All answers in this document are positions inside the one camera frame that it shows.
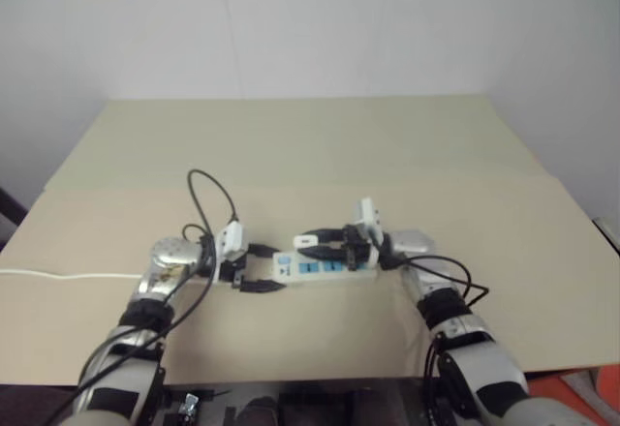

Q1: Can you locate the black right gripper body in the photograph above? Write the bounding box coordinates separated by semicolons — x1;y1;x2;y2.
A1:
340;222;381;271

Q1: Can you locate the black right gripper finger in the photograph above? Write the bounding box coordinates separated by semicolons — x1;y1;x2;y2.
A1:
295;245;348;263
300;226;348;243

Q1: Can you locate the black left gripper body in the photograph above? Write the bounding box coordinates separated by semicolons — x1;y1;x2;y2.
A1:
219;255;254;294

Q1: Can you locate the white power strip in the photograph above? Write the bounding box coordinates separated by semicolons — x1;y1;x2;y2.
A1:
264;249;381;286

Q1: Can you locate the dark rounded shape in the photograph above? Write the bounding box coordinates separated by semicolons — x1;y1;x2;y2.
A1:
235;395;283;426

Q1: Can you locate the glossy black panel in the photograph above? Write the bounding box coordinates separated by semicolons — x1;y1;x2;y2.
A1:
163;376;428;426

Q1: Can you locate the silver metal clamp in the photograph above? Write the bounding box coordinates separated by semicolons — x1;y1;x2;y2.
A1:
177;392;202;418

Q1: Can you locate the dark furniture piece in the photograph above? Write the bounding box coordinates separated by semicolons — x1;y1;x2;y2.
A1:
0;185;29;249

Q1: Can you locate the orange plastic object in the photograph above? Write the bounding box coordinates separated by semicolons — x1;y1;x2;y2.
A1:
526;364;620;426

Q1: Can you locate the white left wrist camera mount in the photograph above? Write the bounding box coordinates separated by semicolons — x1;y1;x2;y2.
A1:
215;222;251;259

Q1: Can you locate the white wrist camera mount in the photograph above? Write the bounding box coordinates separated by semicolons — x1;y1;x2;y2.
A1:
351;197;391;254
215;222;251;259

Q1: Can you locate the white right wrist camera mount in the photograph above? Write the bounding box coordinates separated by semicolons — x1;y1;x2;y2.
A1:
351;197;391;254

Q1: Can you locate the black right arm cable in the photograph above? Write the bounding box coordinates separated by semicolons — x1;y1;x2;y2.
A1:
387;251;489;422

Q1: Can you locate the white power strip cord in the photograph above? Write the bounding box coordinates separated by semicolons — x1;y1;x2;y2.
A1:
0;268;142;282

